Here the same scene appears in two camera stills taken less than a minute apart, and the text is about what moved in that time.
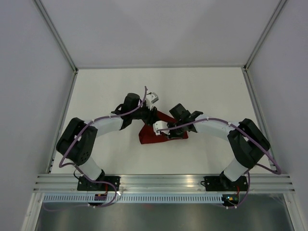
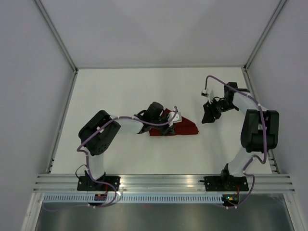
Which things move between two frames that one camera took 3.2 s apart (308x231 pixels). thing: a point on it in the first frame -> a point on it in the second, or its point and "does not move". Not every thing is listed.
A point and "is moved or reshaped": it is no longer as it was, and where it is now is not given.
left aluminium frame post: x=57 y=33 does not move
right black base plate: x=223 y=184 does not move
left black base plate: x=83 y=184 does not move
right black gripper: x=172 y=135 -> x=209 y=112
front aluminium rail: x=257 y=183 does not move
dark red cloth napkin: x=147 y=134 is moved or reshaped
